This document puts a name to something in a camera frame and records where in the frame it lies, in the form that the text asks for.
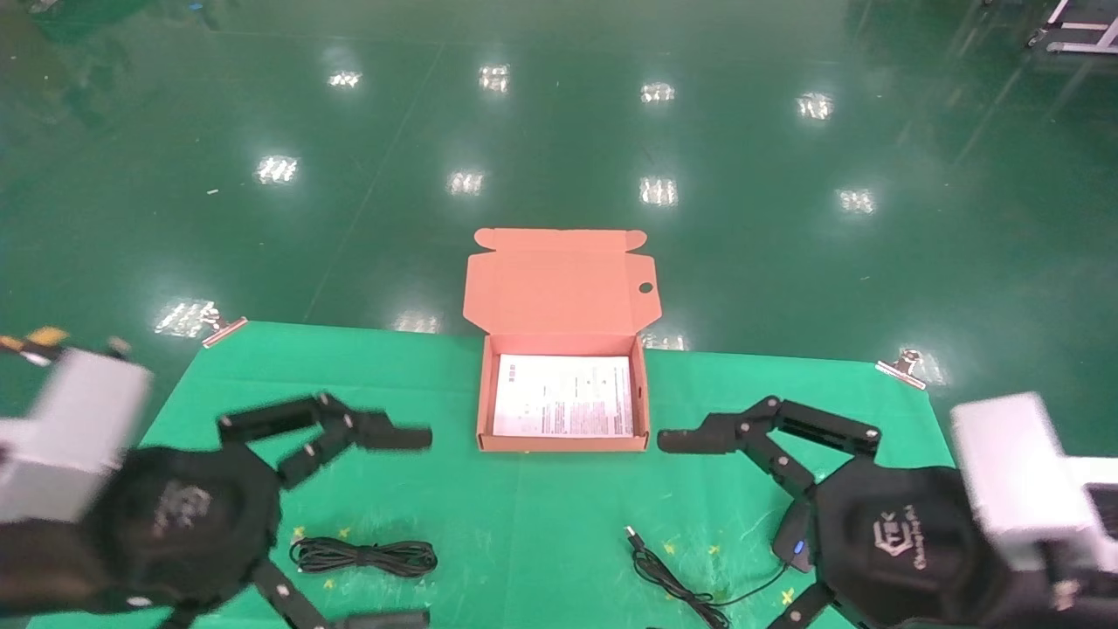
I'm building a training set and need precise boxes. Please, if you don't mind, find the white printed instruction sheet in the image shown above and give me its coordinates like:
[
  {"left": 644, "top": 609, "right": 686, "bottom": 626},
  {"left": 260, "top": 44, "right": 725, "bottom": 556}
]
[{"left": 493, "top": 354, "right": 634, "bottom": 439}]

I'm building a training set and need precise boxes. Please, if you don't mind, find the black wired computer mouse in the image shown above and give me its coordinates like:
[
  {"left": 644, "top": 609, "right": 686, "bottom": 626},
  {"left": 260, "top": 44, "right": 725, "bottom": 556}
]
[{"left": 625, "top": 498, "right": 818, "bottom": 629}]

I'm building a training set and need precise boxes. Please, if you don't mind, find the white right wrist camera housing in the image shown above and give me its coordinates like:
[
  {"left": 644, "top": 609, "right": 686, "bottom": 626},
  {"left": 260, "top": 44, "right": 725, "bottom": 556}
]
[{"left": 950, "top": 392, "right": 1098, "bottom": 574}]

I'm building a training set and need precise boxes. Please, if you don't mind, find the green table cloth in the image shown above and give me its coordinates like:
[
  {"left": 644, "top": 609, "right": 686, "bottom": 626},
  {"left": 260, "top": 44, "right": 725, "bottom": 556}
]
[{"left": 26, "top": 320, "right": 962, "bottom": 629}]

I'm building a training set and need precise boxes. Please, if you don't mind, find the metal binder clip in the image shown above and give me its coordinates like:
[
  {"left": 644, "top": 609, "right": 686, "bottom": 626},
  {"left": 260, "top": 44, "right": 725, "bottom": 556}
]
[
  {"left": 203, "top": 314, "right": 249, "bottom": 349},
  {"left": 876, "top": 349, "right": 928, "bottom": 391}
]

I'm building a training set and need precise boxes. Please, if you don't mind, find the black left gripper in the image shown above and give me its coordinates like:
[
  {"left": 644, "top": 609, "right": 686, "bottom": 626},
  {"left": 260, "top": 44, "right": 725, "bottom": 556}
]
[{"left": 87, "top": 391, "right": 434, "bottom": 629}]

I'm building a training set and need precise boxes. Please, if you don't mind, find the orange cardboard box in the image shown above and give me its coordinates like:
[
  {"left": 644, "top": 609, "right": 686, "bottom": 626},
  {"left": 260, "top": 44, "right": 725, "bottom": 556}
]
[{"left": 463, "top": 228, "right": 663, "bottom": 453}]

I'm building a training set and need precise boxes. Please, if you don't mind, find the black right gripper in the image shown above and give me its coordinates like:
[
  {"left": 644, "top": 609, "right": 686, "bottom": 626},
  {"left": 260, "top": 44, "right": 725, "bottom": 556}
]
[{"left": 657, "top": 396, "right": 1014, "bottom": 629}]

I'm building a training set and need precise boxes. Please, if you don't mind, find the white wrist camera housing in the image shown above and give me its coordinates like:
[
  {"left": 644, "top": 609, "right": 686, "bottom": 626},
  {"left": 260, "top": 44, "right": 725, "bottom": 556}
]
[
  {"left": 0, "top": 348, "right": 155, "bottom": 525},
  {"left": 950, "top": 392, "right": 1098, "bottom": 574}
]

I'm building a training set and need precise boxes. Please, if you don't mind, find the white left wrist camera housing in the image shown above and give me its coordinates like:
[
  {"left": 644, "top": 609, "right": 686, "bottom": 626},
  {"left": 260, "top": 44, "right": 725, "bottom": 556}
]
[{"left": 0, "top": 348, "right": 155, "bottom": 525}]

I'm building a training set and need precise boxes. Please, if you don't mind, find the black data cable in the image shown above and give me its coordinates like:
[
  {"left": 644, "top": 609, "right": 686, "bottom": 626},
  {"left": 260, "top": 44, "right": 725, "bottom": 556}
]
[{"left": 290, "top": 536, "right": 438, "bottom": 577}]

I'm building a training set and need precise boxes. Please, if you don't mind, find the white metal cart frame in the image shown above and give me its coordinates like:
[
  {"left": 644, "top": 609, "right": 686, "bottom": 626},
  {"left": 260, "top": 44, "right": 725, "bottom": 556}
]
[{"left": 1026, "top": 0, "right": 1118, "bottom": 55}]

